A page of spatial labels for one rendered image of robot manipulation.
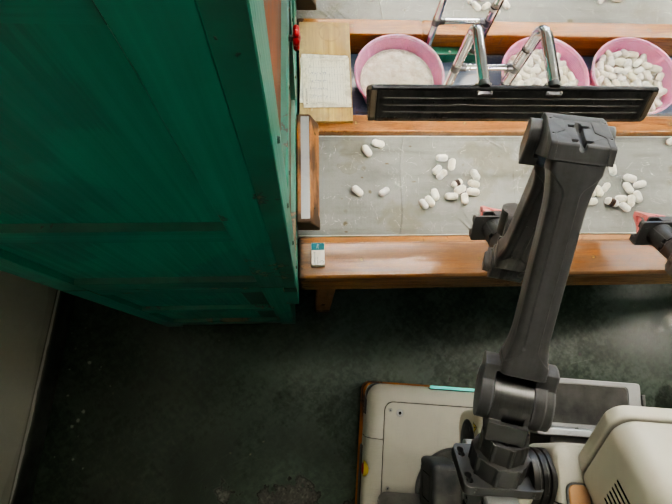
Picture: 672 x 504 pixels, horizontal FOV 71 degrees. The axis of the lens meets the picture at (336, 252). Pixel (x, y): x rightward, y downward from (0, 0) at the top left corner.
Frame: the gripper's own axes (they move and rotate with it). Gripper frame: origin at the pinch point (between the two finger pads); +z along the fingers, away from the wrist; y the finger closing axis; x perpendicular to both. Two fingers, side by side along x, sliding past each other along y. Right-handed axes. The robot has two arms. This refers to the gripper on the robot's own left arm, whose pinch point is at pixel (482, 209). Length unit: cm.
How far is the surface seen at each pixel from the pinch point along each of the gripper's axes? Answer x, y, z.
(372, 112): -25.5, 29.7, -2.9
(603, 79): -21, -47, 43
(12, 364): 64, 144, 11
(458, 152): -5.3, 0.7, 24.1
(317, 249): 10.6, 41.6, -1.6
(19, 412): 83, 145, 5
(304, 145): -11.9, 44.6, 12.6
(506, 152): -5.2, -13.5, 24.2
